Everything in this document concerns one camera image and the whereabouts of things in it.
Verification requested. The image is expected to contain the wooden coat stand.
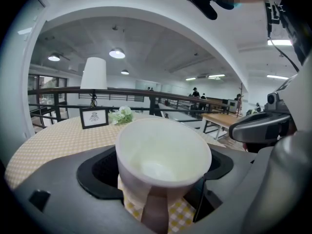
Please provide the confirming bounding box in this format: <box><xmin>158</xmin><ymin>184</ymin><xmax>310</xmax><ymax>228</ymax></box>
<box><xmin>237</xmin><ymin>82</ymin><xmax>245</xmax><ymax>118</ymax></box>

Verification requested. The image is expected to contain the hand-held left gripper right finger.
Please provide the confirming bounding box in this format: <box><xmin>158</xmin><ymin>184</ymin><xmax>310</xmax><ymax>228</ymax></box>
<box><xmin>185</xmin><ymin>147</ymin><xmax>312</xmax><ymax>234</ymax></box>

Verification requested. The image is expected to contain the dark framed window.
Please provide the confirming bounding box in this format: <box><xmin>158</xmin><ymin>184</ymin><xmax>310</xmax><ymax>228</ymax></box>
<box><xmin>27</xmin><ymin>74</ymin><xmax>68</xmax><ymax>128</ymax></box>

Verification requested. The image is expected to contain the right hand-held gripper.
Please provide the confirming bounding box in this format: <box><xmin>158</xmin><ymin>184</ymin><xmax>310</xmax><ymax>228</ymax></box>
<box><xmin>229</xmin><ymin>75</ymin><xmax>301</xmax><ymax>144</ymax></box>

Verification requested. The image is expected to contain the wooden table with metal legs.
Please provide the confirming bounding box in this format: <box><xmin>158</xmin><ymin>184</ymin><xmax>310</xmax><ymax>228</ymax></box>
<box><xmin>201</xmin><ymin>113</ymin><xmax>244</xmax><ymax>141</ymax></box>

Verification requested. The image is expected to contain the black cable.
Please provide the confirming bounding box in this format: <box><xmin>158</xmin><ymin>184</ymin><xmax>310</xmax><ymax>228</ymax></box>
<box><xmin>267</xmin><ymin>36</ymin><xmax>300</xmax><ymax>73</ymax></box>

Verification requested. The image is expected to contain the yellow checkered tablecloth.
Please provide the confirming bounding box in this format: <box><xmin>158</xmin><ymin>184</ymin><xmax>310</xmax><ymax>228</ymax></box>
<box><xmin>4</xmin><ymin>113</ymin><xmax>227</xmax><ymax>234</ymax></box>

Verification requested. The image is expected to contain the black framed picture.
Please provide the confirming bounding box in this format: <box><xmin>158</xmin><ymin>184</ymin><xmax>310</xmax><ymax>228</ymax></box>
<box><xmin>79</xmin><ymin>107</ymin><xmax>110</xmax><ymax>130</ymax></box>

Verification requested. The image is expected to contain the black head camera mount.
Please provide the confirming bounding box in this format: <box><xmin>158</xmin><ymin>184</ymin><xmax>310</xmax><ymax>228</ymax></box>
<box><xmin>184</xmin><ymin>0</ymin><xmax>242</xmax><ymax>21</ymax></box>

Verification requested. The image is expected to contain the white cup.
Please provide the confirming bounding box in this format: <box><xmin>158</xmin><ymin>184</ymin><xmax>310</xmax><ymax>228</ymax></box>
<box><xmin>115</xmin><ymin>117</ymin><xmax>213</xmax><ymax>234</ymax></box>

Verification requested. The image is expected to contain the white shade table lamp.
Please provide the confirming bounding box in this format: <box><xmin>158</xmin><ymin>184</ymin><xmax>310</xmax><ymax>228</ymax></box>
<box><xmin>80</xmin><ymin>57</ymin><xmax>108</xmax><ymax>108</ymax></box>

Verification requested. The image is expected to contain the black metal railing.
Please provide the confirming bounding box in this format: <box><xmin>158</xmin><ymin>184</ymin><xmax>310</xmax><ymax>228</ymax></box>
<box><xmin>27</xmin><ymin>86</ymin><xmax>242</xmax><ymax>132</ymax></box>

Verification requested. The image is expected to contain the white flower bunch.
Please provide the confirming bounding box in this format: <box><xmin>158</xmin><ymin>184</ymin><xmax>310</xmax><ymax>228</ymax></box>
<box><xmin>108</xmin><ymin>105</ymin><xmax>135</xmax><ymax>126</ymax></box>

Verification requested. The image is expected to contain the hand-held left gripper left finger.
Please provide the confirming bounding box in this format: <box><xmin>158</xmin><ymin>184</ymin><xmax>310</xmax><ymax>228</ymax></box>
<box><xmin>14</xmin><ymin>144</ymin><xmax>156</xmax><ymax>234</ymax></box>

